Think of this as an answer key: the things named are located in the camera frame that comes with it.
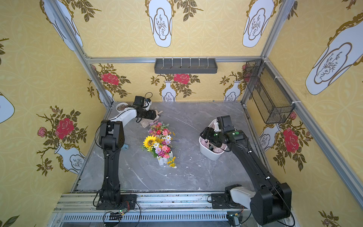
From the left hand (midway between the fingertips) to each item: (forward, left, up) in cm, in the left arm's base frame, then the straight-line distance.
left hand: (145, 113), depth 109 cm
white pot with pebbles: (+5, +19, +3) cm, 20 cm away
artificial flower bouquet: (-33, -15, +14) cm, 39 cm away
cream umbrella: (-10, -2, +2) cm, 10 cm away
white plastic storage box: (-37, -42, +11) cm, 57 cm away
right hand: (-29, -42, +15) cm, 53 cm away
